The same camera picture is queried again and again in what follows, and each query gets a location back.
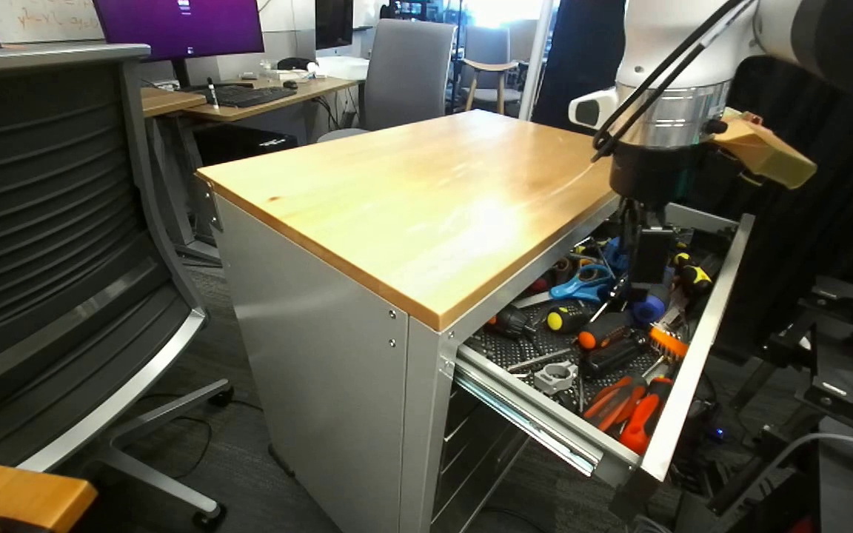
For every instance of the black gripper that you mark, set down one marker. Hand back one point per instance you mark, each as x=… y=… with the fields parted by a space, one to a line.
x=646 y=180

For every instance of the black yellow stubby screwdriver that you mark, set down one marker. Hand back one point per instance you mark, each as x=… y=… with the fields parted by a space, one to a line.
x=562 y=320

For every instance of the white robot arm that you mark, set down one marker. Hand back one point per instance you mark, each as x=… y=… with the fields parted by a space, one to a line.
x=679 y=58

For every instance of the orange black screwdriver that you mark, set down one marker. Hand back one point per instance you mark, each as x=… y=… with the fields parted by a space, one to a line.
x=609 y=340

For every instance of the open grey top drawer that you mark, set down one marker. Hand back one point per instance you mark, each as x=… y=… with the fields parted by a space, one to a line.
x=606 y=373

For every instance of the yellow black tool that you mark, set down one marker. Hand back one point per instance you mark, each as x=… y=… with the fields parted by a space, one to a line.
x=692 y=274

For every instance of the grey upholstered chair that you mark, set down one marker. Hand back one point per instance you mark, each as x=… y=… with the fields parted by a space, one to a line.
x=408 y=74

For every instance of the wooden top metal tool cabinet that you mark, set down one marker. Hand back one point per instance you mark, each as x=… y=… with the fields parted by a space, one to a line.
x=362 y=263

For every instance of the black keyboard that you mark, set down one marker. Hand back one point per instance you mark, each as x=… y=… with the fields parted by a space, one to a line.
x=243 y=96

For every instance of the wooden office desk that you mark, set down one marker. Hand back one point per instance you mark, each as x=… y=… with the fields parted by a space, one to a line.
x=159 y=102

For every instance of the purple computer monitor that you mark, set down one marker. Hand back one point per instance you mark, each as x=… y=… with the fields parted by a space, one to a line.
x=181 y=28

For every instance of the grey mesh office chair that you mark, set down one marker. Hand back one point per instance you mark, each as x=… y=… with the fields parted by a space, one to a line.
x=92 y=299

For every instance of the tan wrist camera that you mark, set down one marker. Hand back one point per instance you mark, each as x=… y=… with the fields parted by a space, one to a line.
x=763 y=152

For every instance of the blue handled scissors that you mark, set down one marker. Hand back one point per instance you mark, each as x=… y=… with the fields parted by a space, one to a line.
x=585 y=284

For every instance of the blue handled screwdriver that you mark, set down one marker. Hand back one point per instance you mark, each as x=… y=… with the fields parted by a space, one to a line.
x=650 y=309

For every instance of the wooden frame chair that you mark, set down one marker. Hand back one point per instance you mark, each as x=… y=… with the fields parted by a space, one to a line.
x=493 y=74

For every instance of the orange handled pliers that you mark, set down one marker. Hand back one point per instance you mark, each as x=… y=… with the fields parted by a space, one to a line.
x=630 y=410

